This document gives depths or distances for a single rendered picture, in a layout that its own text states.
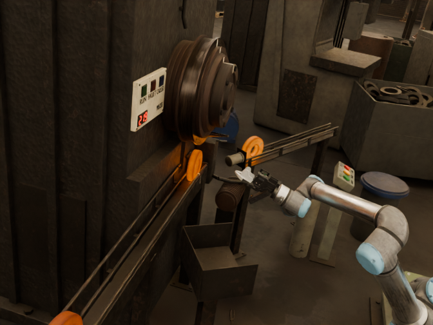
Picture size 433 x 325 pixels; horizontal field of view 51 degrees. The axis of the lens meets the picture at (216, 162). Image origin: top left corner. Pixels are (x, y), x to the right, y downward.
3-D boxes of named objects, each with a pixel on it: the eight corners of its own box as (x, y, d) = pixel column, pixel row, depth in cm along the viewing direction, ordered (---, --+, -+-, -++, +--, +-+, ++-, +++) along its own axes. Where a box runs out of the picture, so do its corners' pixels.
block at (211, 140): (190, 180, 241) (195, 138, 230) (194, 174, 248) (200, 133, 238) (209, 185, 239) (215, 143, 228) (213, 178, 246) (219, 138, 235)
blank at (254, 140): (245, 166, 257) (249, 169, 254) (237, 149, 245) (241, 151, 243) (261, 147, 261) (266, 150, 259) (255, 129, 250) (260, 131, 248)
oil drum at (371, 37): (335, 96, 649) (351, 33, 611) (337, 86, 701) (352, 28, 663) (377, 105, 637) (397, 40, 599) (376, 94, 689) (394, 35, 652)
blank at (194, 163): (187, 158, 207) (194, 159, 206) (197, 143, 220) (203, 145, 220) (185, 186, 215) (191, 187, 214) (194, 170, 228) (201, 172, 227)
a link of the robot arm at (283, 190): (281, 199, 217) (278, 209, 208) (272, 194, 217) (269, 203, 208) (290, 185, 212) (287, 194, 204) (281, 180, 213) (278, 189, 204)
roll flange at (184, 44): (150, 151, 190) (158, 39, 170) (187, 118, 232) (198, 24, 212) (172, 157, 188) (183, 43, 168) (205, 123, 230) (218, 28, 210)
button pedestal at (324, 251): (308, 263, 282) (332, 175, 256) (312, 242, 304) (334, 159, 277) (334, 270, 279) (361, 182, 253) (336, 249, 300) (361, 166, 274)
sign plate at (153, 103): (130, 130, 162) (133, 81, 154) (158, 110, 185) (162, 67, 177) (136, 132, 161) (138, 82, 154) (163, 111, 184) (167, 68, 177)
